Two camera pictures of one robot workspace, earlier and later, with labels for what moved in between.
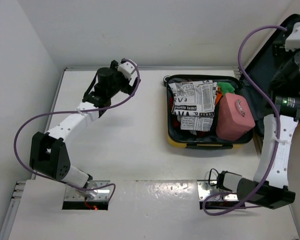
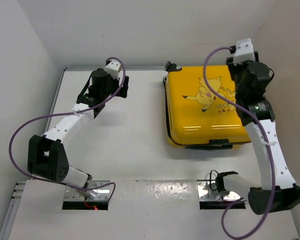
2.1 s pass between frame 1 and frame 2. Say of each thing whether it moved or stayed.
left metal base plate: stayed
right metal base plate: stayed
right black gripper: moved
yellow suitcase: moved
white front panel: stayed
